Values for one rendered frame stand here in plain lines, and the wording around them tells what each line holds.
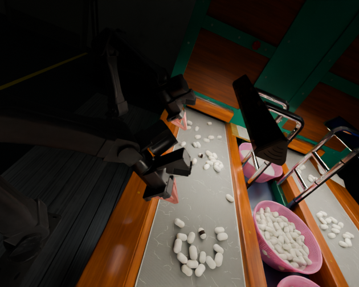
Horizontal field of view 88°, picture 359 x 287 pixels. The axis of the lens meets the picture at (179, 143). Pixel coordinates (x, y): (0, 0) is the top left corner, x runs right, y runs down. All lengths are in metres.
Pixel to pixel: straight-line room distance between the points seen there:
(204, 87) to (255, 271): 0.98
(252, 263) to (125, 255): 0.37
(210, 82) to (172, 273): 1.01
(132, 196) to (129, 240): 0.13
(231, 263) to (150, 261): 0.25
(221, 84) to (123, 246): 1.02
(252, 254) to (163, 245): 0.28
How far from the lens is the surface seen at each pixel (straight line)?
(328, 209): 1.26
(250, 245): 0.72
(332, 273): 0.92
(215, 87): 1.25
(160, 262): 0.58
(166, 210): 0.65
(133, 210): 0.60
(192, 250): 0.60
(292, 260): 0.86
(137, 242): 0.56
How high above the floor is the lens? 1.27
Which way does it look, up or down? 34 degrees down
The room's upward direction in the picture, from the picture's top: 25 degrees clockwise
